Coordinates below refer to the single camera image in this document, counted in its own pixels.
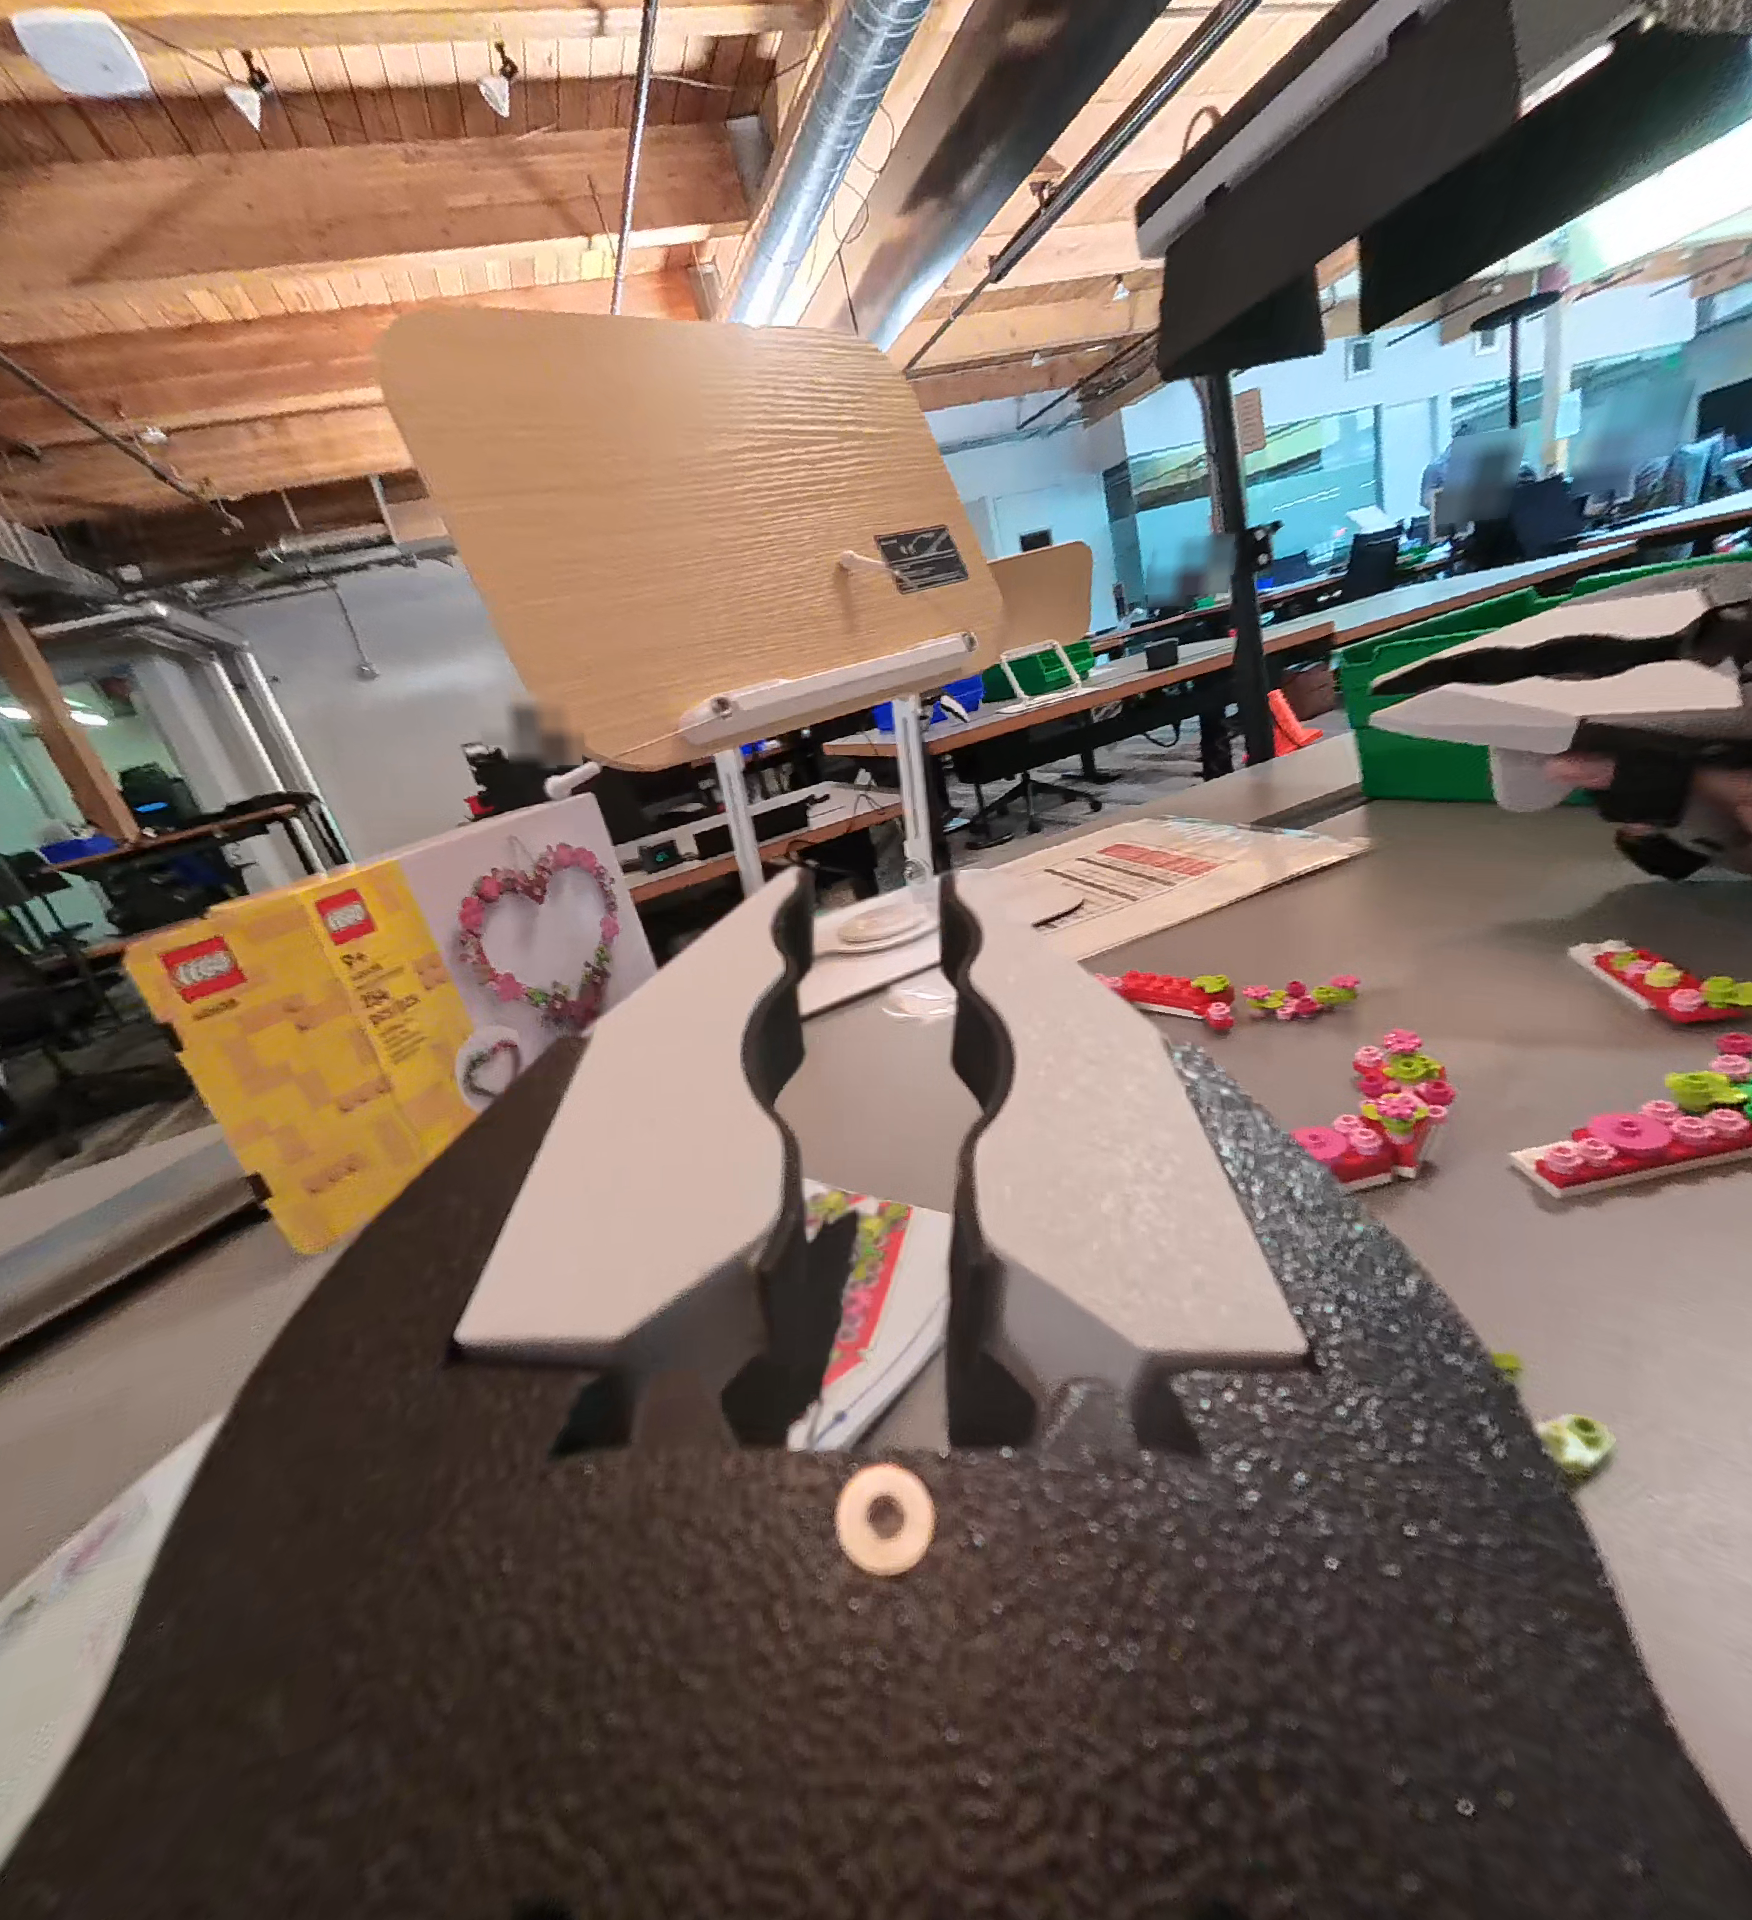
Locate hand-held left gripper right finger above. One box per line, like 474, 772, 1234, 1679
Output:
939, 869, 1322, 1451

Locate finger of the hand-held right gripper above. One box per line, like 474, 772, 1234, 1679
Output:
1367, 658, 1748, 813
1375, 588, 1714, 701

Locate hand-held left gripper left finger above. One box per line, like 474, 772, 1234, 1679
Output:
453, 868, 860, 1427

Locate red lego brick with flowers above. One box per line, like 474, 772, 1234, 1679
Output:
1098, 968, 1240, 1035

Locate lego instruction booklet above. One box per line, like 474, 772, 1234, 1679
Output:
0, 1179, 956, 1742

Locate stacked pink flower lego piece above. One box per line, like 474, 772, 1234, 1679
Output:
1292, 1029, 1457, 1197

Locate small red LEGO strip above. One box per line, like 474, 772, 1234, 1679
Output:
1566, 939, 1752, 1029

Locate yellow lego set box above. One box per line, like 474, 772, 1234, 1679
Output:
122, 794, 660, 1256

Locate long red LEGO strip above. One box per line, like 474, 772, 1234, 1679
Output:
1507, 1006, 1752, 1203

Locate green plastic bin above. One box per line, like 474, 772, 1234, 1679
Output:
1333, 542, 1752, 806

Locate clear bag with printed sheet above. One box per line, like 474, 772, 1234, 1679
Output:
964, 815, 1377, 964

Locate black light stand pole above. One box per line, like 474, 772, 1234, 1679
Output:
1196, 371, 1280, 770

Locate black overhead light panels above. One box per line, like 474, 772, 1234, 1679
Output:
1133, 0, 1752, 384

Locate small wooden book stand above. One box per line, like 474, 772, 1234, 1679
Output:
993, 540, 1096, 666

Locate large wooden book stand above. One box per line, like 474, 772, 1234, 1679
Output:
373, 306, 1005, 949

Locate silver ventilation duct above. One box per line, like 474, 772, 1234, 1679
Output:
726, 0, 1174, 357

